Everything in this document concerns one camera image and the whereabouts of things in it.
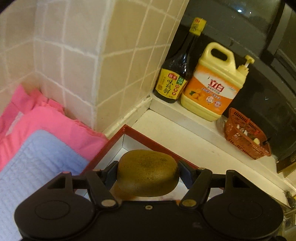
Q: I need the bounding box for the brown kiwi fruit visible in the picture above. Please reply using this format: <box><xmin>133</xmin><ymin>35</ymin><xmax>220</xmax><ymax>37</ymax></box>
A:
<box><xmin>116</xmin><ymin>150</ymin><xmax>179</xmax><ymax>197</ymax></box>

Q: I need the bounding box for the red white box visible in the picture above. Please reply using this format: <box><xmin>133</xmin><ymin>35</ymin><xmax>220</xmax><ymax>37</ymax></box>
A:
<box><xmin>82</xmin><ymin>125</ymin><xmax>197</xmax><ymax>201</ymax></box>

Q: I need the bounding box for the blue quilted mat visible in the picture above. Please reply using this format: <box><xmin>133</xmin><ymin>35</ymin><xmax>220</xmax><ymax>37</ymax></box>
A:
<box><xmin>1</xmin><ymin>130</ymin><xmax>89</xmax><ymax>240</ymax></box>

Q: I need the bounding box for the red plastic basket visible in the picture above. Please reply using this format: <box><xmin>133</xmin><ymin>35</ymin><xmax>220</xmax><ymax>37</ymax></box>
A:
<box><xmin>224</xmin><ymin>108</ymin><xmax>271</xmax><ymax>160</ymax></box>

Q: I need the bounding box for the yellow detergent jug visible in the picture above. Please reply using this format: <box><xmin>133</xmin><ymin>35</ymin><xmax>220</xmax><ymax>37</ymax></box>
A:
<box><xmin>180</xmin><ymin>42</ymin><xmax>255</xmax><ymax>121</ymax></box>

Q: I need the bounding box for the pink ruffled cloth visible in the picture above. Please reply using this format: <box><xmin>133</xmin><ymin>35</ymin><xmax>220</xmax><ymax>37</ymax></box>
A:
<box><xmin>1</xmin><ymin>85</ymin><xmax>108</xmax><ymax>169</ymax></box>

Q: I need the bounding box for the steel sink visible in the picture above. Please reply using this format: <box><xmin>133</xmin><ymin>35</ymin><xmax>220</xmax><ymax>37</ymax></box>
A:
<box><xmin>278</xmin><ymin>203</ymin><xmax>296</xmax><ymax>241</ymax></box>

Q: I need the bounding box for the dark soy sauce bottle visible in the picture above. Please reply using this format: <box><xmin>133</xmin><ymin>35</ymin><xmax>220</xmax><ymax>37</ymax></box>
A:
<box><xmin>154</xmin><ymin>17</ymin><xmax>206</xmax><ymax>103</ymax></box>

